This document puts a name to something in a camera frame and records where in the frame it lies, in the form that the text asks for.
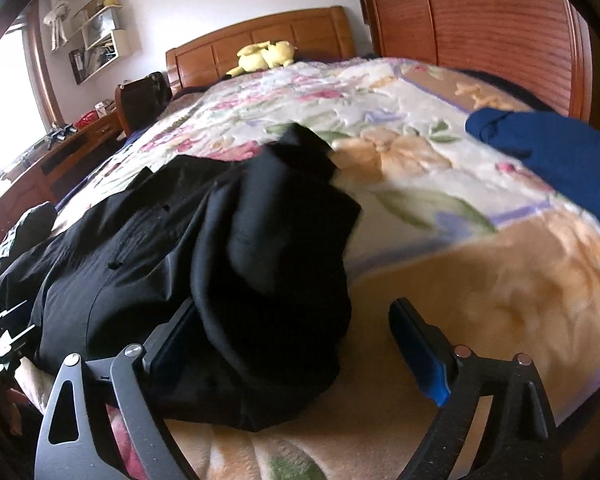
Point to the blue cloth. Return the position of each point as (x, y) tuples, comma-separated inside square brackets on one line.
[(555, 160)]

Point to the wooden desk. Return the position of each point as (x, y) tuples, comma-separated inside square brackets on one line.
[(70, 155)]

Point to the window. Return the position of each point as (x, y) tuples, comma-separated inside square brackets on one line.
[(7, 100)]

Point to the wooden wardrobe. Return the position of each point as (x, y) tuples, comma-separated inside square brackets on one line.
[(480, 15)]

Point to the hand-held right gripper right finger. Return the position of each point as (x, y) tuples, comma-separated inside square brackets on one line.
[(422, 357)]

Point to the floral blanket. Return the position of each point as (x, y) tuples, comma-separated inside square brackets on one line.
[(430, 170)]

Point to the black glossy jacket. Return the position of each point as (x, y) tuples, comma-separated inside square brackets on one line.
[(25, 230)]

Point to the white carton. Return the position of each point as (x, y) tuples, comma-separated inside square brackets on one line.
[(101, 108)]

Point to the black buttoned coat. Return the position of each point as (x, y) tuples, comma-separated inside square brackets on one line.
[(155, 240)]

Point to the row of books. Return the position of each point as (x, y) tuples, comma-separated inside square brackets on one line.
[(100, 60)]

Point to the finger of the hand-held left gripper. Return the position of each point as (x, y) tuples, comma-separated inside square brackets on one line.
[(10, 337)]

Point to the white wall shelf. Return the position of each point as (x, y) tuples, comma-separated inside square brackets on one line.
[(122, 42)]

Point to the black bag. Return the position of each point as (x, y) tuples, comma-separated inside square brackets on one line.
[(147, 100)]

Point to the wooden chair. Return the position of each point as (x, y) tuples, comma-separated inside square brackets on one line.
[(121, 110)]

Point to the cream hanging cloth toy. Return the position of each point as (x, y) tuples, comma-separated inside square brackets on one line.
[(57, 20)]

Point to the small yellow toy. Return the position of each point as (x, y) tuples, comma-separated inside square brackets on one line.
[(112, 1)]

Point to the red basket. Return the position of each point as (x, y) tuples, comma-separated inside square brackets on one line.
[(86, 121)]

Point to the wooden window frame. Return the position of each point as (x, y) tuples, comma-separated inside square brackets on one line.
[(42, 70)]

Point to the black binders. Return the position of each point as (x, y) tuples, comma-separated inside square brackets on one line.
[(76, 66)]

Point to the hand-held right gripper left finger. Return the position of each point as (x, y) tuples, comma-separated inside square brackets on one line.
[(130, 395)]

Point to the wooden bed headboard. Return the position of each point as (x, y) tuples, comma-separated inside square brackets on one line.
[(300, 35)]

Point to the yellow plush toy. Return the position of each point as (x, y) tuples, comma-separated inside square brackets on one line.
[(260, 57)]

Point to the black tool on desk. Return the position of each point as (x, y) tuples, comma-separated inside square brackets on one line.
[(61, 132)]

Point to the silver paper bag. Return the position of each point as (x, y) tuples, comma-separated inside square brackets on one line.
[(100, 30)]

